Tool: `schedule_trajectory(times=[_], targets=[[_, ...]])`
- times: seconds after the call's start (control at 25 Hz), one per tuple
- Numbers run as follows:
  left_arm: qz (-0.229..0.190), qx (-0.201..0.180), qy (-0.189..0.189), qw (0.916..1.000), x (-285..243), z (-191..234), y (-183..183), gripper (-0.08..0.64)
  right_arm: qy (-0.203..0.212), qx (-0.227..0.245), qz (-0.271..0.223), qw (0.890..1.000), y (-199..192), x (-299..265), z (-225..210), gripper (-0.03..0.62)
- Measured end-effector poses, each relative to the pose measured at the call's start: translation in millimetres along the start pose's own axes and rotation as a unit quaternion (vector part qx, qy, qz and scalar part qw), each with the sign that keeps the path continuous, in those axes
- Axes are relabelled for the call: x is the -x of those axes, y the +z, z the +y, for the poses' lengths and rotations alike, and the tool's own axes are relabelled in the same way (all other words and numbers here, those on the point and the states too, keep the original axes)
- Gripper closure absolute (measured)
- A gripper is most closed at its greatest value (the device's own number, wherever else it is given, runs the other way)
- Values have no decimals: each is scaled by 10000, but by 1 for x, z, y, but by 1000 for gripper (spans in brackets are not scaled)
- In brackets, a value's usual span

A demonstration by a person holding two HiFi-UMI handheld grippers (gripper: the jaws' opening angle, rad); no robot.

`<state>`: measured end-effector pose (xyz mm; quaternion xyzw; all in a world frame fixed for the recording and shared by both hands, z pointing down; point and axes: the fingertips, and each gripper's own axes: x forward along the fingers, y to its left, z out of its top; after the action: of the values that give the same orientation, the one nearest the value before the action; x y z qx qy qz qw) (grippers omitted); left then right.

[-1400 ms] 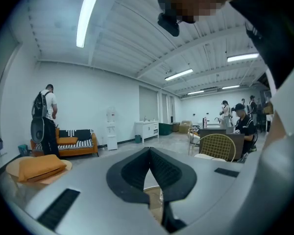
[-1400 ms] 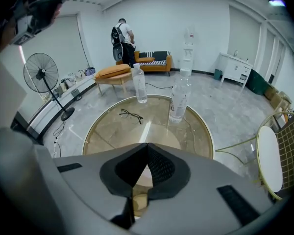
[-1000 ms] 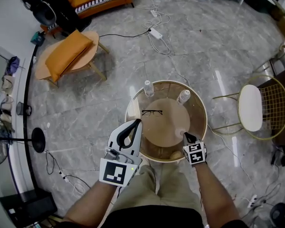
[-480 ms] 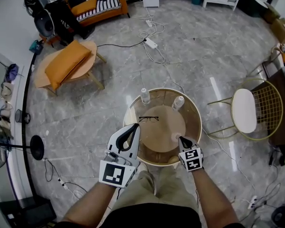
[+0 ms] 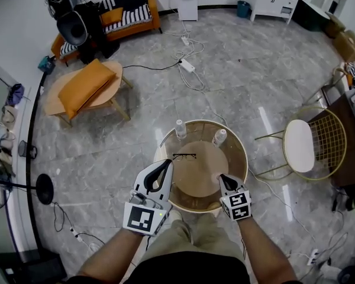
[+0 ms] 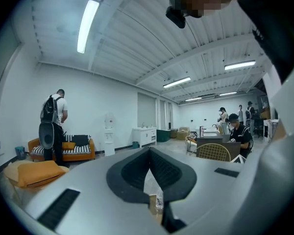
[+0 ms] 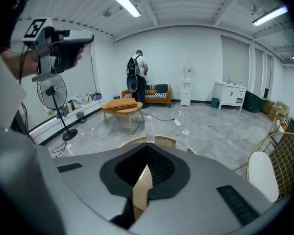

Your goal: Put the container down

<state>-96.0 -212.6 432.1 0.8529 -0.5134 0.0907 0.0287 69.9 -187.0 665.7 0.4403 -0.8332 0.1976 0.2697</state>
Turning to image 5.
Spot teal waste bin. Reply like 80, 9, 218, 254
236, 0, 251, 19

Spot person's khaki trousers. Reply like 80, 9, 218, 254
141, 213, 245, 262

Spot large cardboard box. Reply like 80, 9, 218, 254
333, 30, 355, 62

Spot purple bag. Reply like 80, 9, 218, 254
5, 83, 25, 106

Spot black-rimmed eyeglasses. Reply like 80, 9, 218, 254
172, 153, 197, 162

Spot white water dispenser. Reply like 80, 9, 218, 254
176, 0, 199, 22

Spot oval wooden low table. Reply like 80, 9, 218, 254
43, 60, 134, 127

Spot person's left forearm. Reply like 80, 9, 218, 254
78, 228, 144, 279

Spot black wire waste basket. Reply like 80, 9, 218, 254
17, 140, 38, 159

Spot orange cushion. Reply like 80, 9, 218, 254
57, 58, 117, 121

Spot striped sofa seat cushion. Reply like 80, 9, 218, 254
60, 41, 79, 57
102, 4, 153, 34

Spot round glass side table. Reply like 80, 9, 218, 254
153, 120, 249, 215

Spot beige bag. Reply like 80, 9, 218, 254
1, 105, 18, 124

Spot small cardboard box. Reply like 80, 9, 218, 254
325, 12, 346, 40

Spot person's black shirt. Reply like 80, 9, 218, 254
67, 251, 302, 284

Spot black standing fan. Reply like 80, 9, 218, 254
0, 146, 54, 211

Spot large white power strip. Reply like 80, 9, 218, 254
178, 58, 196, 73

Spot white sink cabinet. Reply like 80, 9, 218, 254
243, 0, 302, 25

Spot orange sofa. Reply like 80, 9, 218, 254
50, 0, 163, 67

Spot dark green box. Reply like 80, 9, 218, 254
292, 0, 331, 32

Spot clear plastic water bottle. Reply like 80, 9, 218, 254
211, 128, 228, 147
175, 119, 188, 140

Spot person's right forearm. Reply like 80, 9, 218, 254
235, 216, 298, 280

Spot gold metal tube chair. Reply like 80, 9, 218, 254
301, 65, 348, 106

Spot black fan cable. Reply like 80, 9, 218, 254
52, 202, 75, 233

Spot black power cable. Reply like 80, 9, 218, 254
122, 59, 183, 70

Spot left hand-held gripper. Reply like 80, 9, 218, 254
122, 159, 175, 237

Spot black monitor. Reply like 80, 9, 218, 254
0, 248, 67, 284

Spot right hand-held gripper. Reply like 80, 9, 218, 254
218, 173, 253, 222

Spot white coiled cable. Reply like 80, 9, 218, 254
87, 241, 103, 257

